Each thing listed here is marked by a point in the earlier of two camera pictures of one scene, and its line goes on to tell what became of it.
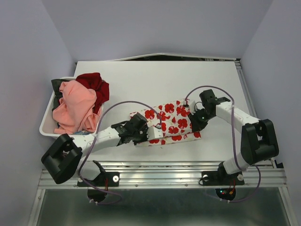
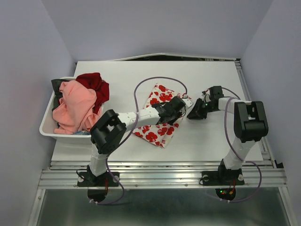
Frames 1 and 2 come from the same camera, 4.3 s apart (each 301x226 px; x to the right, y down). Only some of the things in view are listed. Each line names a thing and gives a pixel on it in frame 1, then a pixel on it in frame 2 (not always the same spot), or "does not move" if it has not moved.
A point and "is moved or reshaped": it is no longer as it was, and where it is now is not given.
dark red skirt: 93,80 does not move
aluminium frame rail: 178,174 does not move
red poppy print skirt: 173,119 is moved or reshaped
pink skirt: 75,111 does not move
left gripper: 145,128 to 171,122
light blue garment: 82,133 does not move
